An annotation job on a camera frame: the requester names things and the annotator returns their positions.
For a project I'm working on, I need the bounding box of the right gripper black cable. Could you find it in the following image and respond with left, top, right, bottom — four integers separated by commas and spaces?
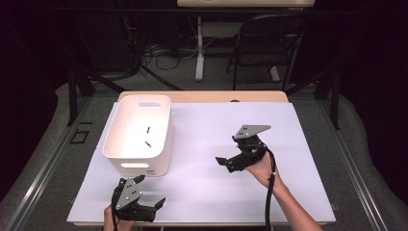
244, 142, 278, 231

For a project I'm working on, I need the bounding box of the bundle of floor cables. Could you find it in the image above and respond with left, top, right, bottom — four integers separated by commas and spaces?
121, 13, 213, 81

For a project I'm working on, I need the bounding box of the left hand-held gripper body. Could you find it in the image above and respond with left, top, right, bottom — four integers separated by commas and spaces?
110, 176, 158, 223

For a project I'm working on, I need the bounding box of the white plastic bin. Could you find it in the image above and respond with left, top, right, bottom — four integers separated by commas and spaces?
102, 94, 175, 177

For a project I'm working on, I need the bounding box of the black folding chair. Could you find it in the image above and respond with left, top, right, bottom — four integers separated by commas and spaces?
225, 13, 307, 92

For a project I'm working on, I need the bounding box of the black metal stand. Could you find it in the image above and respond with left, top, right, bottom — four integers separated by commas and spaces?
285, 68, 342, 131
65, 64, 128, 127

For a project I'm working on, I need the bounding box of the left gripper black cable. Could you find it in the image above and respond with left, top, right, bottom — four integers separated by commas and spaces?
110, 189, 120, 231

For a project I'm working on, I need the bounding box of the white-legged desk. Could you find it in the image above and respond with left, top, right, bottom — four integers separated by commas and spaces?
176, 0, 317, 83

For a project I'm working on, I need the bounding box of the person's right hand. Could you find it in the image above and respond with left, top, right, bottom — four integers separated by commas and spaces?
243, 149, 284, 191

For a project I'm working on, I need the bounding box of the white shuttlecock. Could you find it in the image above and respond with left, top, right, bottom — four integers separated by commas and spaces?
138, 124, 158, 138
138, 138, 160, 152

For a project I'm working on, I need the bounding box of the person's left hand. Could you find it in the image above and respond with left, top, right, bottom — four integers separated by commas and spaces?
102, 205, 136, 231

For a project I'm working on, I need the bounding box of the white board mat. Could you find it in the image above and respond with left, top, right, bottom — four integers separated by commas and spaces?
66, 101, 337, 224

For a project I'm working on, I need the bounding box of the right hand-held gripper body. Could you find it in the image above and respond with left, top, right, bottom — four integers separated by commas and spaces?
225, 124, 272, 174

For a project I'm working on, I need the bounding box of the wooden table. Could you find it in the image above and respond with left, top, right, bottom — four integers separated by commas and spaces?
66, 90, 337, 228

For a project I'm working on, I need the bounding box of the metal floor rail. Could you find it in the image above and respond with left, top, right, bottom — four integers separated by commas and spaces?
4, 95, 94, 231
316, 99, 389, 231

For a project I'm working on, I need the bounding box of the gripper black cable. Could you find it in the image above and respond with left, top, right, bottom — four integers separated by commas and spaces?
244, 142, 278, 231
110, 189, 120, 231

